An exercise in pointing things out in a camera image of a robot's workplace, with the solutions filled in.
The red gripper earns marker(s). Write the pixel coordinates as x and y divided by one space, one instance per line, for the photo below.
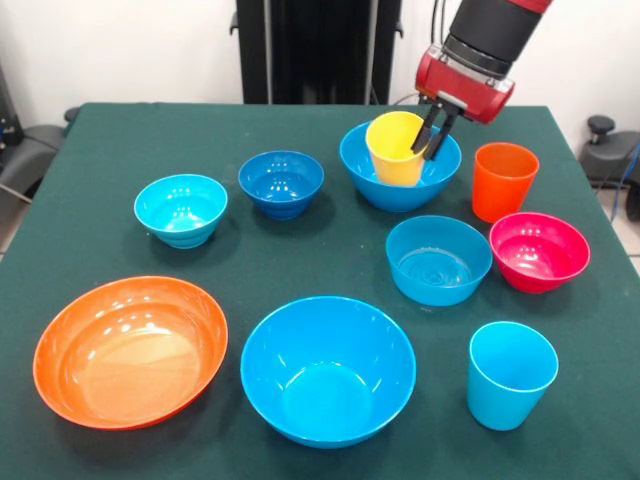
465 92

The yellow plastic cup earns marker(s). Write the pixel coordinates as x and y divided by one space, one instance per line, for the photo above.
395 160

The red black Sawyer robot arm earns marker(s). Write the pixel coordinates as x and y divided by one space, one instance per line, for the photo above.
492 25

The large blue plastic bowl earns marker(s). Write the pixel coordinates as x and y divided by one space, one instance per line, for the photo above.
327 380
400 197

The orange plastic cup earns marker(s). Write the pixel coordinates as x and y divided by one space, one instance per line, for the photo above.
502 185

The blue flat-bottomed ringed bowl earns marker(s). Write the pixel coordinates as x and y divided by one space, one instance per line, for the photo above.
437 270

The pink plastic bowl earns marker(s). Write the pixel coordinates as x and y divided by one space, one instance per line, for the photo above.
537 255

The dark blue plastic bowl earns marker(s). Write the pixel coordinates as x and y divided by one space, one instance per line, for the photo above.
280 185

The black equipment base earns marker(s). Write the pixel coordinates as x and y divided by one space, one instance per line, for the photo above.
607 150
25 155

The light blue plastic cup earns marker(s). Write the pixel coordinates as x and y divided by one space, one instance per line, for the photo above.
510 385

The small cyan plastic bowl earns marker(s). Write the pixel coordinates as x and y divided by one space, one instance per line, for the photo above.
180 212

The dark green tablecloth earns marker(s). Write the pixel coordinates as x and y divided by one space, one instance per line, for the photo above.
150 140

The large orange plastic bowl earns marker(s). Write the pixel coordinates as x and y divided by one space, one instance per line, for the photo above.
130 360

